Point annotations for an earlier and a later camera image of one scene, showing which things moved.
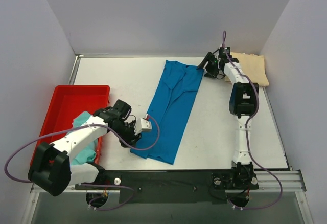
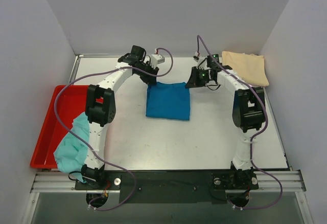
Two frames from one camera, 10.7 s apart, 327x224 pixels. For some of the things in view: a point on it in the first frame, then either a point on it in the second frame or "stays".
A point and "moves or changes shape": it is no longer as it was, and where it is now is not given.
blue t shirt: x=171 y=107 moves or changes shape
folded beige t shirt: x=253 y=66 stays
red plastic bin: x=67 y=102 stays
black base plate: x=173 y=186 stays
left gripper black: x=130 y=134 → x=149 y=72
